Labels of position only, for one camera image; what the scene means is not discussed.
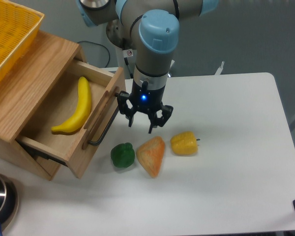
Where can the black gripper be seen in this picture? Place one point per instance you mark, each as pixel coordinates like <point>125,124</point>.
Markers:
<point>145,101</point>

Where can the yellow toy bell pepper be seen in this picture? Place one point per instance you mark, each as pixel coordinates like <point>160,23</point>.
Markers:
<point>184,143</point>

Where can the yellow plastic basket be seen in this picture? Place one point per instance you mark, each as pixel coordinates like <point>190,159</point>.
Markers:
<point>19,26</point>

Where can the yellow toy banana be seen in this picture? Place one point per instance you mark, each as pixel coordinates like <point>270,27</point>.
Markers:
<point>82,111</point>

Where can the steel bowl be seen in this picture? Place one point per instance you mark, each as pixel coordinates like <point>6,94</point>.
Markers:
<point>9,201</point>

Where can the wooden drawer cabinet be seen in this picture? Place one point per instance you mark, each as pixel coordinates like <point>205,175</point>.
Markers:
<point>22,91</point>

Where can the green toy pepper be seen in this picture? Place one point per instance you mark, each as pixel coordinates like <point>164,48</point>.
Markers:
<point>123,155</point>

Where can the white metal bracket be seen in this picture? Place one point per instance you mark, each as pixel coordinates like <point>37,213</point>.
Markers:
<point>220,69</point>

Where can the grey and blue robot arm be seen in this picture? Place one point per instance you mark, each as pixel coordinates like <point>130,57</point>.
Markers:
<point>97,12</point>

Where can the wooden top drawer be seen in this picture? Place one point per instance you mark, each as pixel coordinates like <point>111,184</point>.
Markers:
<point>75,150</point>

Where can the orange toy sandwich wedge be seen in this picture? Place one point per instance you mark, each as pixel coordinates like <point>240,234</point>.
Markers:
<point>150,155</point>

